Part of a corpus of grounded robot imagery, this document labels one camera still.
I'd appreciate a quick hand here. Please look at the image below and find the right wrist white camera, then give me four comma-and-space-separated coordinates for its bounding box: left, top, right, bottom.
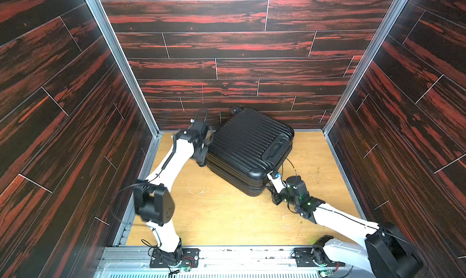
267, 171, 286, 194

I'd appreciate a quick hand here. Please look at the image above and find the aluminium front rail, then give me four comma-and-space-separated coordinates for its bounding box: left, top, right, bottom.
94, 246, 372, 278

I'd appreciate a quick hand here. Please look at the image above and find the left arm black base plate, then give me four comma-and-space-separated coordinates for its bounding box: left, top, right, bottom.
148, 248, 200, 268

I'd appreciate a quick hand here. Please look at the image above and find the aluminium corner post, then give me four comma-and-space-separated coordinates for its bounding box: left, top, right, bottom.
84, 0, 160, 137
323, 0, 409, 138

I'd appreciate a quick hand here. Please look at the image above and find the right aluminium corner post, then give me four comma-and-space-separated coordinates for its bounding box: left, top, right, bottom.
323, 0, 409, 138

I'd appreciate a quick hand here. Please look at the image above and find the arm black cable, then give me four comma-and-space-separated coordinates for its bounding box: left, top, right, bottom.
108, 108, 210, 275
280, 157, 301, 180

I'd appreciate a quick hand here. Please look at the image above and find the black hard-shell suitcase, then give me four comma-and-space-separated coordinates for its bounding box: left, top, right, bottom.
206, 108, 294, 197

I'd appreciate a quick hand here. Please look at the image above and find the left aluminium corner post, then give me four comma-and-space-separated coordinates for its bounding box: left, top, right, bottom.
84, 0, 160, 137

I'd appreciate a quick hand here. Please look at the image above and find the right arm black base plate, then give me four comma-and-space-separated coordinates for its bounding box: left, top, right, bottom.
291, 246, 345, 268

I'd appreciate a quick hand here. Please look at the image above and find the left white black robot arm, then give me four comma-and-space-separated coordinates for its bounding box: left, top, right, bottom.
132, 120, 212, 266

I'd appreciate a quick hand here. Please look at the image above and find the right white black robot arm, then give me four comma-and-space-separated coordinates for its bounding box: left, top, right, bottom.
266, 172, 427, 278

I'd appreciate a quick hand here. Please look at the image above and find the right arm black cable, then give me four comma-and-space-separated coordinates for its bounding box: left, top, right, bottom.
280, 157, 301, 180

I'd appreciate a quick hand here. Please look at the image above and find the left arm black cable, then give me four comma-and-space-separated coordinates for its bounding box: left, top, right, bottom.
108, 108, 210, 275

